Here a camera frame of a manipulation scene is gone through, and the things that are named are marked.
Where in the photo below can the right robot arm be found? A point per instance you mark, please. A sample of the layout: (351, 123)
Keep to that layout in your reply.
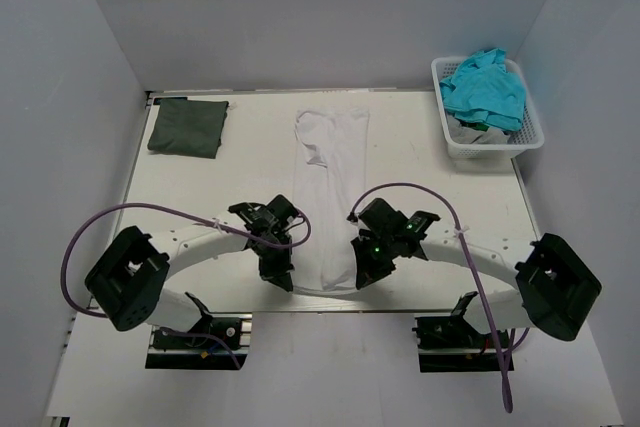
(551, 288)

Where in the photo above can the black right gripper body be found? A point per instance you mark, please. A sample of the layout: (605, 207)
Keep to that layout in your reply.
(377, 254)

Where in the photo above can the teal t-shirt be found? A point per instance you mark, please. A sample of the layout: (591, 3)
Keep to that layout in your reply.
(483, 91)

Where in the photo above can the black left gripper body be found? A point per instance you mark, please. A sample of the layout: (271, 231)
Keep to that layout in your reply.
(274, 261)

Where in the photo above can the grey garment in basket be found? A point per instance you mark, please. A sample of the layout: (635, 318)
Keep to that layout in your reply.
(464, 133)

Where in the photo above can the white t-shirt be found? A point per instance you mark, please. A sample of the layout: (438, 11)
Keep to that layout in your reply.
(329, 176)

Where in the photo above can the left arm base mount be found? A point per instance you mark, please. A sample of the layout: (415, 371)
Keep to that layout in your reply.
(225, 347)

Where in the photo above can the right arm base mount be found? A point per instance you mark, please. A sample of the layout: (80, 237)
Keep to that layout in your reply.
(450, 345)

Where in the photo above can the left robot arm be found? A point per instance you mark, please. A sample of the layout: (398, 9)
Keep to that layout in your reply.
(128, 280)

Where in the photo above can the dark green folded t-shirt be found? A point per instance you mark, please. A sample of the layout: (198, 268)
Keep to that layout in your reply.
(188, 128)

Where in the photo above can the white plastic basket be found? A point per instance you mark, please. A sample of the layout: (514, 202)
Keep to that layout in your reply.
(529, 137)

